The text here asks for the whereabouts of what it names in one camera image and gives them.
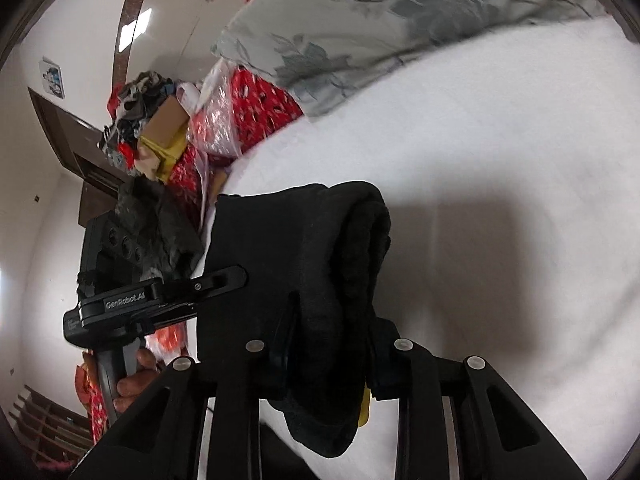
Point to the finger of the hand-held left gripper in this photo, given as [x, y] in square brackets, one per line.
[210, 282]

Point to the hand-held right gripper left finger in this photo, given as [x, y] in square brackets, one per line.
[278, 355]

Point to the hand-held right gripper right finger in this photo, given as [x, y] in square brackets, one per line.
[382, 360]

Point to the black pants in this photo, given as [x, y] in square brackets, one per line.
[310, 260]

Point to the person's left hand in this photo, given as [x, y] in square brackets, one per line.
[135, 380]

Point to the small yellow object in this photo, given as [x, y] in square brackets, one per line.
[364, 405]

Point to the dark grey fuzzy cloth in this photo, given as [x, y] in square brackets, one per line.
[155, 220]

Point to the red garment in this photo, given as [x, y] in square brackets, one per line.
[90, 390]

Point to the yellow box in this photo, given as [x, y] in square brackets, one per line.
[165, 157]

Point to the wooden rack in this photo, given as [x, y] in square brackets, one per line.
[47, 427]

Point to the dark wooden wardrobe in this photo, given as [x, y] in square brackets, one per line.
[75, 145]

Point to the brown cardboard box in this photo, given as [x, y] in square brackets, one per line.
[167, 117]

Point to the clear plastic bag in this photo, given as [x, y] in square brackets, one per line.
[215, 110]

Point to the red floral bed sheet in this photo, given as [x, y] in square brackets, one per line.
[260, 105]

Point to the white quilted bed cover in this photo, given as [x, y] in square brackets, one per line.
[500, 210]

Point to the pile of clothes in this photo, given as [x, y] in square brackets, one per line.
[132, 105]

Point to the ceiling light panel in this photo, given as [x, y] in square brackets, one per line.
[136, 30]

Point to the grey floral pillow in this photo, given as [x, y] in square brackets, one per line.
[350, 20]

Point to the wall poster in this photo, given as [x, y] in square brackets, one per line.
[52, 77]

